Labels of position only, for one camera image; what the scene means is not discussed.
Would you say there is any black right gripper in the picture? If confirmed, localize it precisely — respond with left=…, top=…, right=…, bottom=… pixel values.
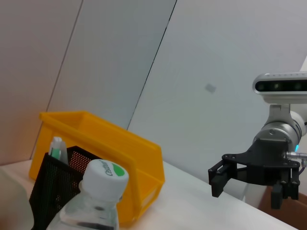
left=208, top=139, right=302, bottom=209

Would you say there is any clear green-label water bottle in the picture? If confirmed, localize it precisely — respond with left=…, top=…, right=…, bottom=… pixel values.
left=45, top=158, right=130, bottom=230

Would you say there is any dark grey marker pen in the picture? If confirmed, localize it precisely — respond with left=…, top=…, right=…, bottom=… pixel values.
left=59, top=141, right=69, bottom=166

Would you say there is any green white utility knife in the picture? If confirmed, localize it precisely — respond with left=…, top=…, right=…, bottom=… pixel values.
left=49, top=136, right=63, bottom=161

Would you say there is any black mesh pen holder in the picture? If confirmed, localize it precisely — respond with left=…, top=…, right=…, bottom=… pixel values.
left=28, top=145, right=96, bottom=230

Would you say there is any brown cardboard box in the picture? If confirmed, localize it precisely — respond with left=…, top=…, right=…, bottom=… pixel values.
left=258, top=186, right=307, bottom=223

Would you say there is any yellow plastic bin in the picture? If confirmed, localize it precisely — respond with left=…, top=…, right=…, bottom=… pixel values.
left=28, top=110, right=165, bottom=226

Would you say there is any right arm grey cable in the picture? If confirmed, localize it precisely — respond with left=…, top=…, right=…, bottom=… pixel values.
left=285, top=150, right=307, bottom=173

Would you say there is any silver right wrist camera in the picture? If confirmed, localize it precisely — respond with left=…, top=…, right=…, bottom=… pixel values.
left=252, top=71, right=307, bottom=105

